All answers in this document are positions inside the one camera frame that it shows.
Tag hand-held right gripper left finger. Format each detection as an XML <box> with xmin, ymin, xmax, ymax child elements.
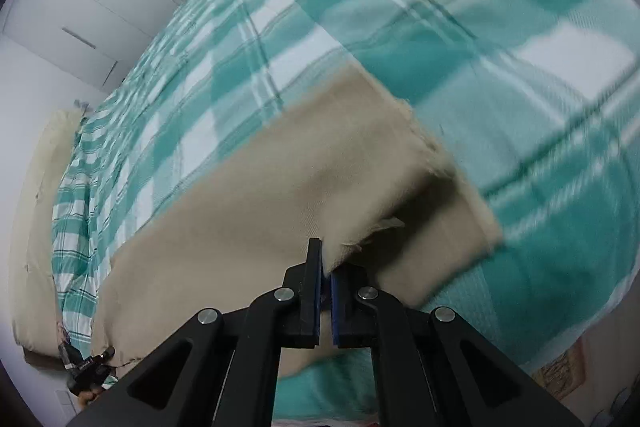
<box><xmin>65</xmin><ymin>237</ymin><xmax>331</xmax><ymax>427</ymax></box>

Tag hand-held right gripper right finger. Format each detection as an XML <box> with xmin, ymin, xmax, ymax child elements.
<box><xmin>327</xmin><ymin>264</ymin><xmax>586</xmax><ymax>427</ymax></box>

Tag beige pants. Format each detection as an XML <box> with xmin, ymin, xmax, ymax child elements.
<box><xmin>90</xmin><ymin>69</ymin><xmax>503</xmax><ymax>380</ymax></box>

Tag person's left hand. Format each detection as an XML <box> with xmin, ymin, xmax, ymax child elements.
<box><xmin>76</xmin><ymin>388</ymin><xmax>105</xmax><ymax>409</ymax></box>

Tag pink patterned cloth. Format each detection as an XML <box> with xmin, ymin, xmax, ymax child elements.
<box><xmin>56</xmin><ymin>321</ymin><xmax>76</xmax><ymax>360</ymax></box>

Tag beige padded headboard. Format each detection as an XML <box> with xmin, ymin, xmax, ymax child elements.
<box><xmin>10</xmin><ymin>109</ymin><xmax>87</xmax><ymax>352</ymax></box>

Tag patterned floor rug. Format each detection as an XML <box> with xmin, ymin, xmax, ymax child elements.
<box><xmin>530</xmin><ymin>339</ymin><xmax>587</xmax><ymax>402</ymax></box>

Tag teal plaid blanket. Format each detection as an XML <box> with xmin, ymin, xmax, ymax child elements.
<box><xmin>50</xmin><ymin>0</ymin><xmax>640</xmax><ymax>423</ymax></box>

